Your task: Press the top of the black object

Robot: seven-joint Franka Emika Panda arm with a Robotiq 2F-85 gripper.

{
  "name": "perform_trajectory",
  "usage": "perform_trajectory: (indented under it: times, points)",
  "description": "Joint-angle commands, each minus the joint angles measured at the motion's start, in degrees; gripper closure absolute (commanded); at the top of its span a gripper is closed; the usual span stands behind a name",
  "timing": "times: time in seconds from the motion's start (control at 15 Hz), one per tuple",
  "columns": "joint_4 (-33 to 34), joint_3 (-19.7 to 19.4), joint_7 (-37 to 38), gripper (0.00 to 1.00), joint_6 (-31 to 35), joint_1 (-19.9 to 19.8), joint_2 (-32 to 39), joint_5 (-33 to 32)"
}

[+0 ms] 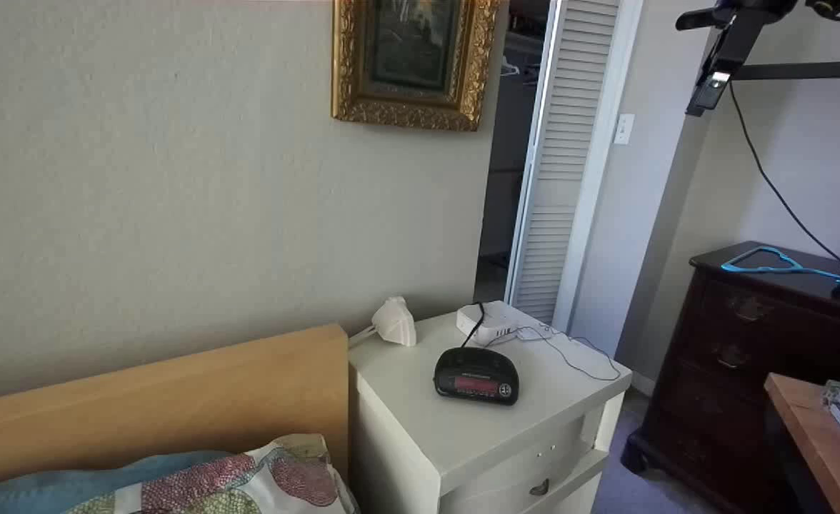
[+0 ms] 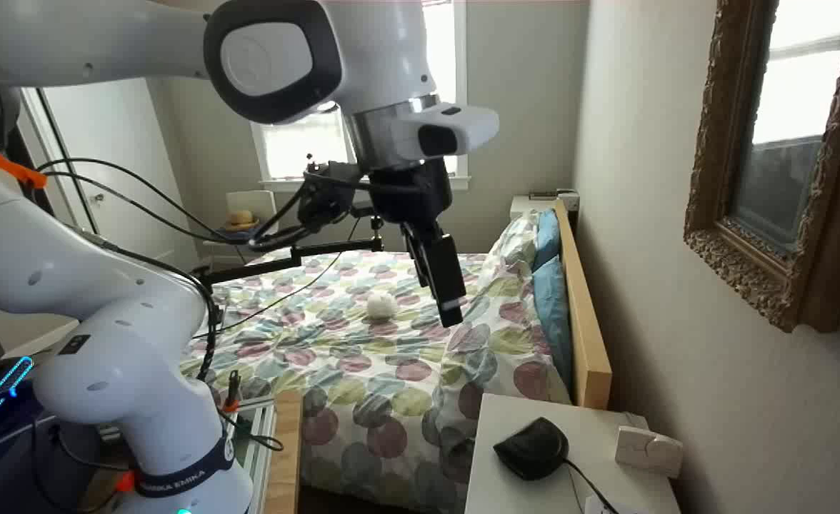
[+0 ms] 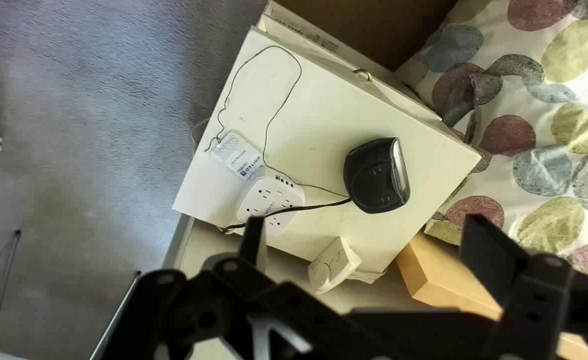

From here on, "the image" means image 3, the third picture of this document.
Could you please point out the white round multi-plug adapter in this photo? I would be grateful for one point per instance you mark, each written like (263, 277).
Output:
(270, 195)

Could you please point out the wooden headboard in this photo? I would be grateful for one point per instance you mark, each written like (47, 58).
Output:
(436, 277)

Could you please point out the white power adapter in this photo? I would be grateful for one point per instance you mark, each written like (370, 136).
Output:
(237, 155)

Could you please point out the small white box device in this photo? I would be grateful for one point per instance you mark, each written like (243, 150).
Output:
(333, 266)

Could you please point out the black rounded alarm clock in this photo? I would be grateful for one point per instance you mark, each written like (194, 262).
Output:
(375, 177)

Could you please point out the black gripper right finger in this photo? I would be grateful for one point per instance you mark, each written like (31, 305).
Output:
(493, 256)

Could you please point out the polka dot bedspread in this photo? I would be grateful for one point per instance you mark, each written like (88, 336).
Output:
(510, 76)

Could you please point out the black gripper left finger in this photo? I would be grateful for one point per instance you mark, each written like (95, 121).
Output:
(253, 246)

